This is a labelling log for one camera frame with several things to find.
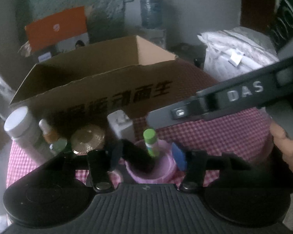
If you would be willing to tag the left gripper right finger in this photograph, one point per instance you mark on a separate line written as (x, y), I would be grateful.
(193, 164)

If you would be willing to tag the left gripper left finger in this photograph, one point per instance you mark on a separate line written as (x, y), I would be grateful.
(100, 162)

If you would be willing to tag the gold lid cosmetic jar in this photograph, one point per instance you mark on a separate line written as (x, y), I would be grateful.
(86, 139)

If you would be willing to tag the pink plastic bowl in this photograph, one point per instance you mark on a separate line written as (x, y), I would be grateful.
(163, 171)

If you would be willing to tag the black rectangular case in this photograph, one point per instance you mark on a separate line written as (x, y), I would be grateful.
(137, 157)

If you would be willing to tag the white power adapter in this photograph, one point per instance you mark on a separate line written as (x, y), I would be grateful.
(121, 125)

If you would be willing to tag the green glue stick tube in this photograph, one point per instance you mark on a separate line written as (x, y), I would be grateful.
(151, 142)

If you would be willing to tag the right hand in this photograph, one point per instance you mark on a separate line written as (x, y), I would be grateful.
(283, 143)

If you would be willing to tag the pink checkered tablecloth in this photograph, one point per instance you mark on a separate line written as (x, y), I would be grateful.
(236, 196)

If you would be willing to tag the green dropper bottle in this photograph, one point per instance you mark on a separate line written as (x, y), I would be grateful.
(56, 142)

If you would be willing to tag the white quilted mattress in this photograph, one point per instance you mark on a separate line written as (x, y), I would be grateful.
(231, 53)

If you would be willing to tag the white cap supplement bottle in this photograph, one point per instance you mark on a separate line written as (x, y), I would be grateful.
(24, 130)

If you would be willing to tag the large brown cardboard box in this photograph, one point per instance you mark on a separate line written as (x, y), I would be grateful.
(85, 85)

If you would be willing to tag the orange product box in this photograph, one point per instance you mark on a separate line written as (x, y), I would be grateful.
(56, 27)

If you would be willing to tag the teal patterned wall cloth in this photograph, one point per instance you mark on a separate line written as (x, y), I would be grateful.
(105, 18)

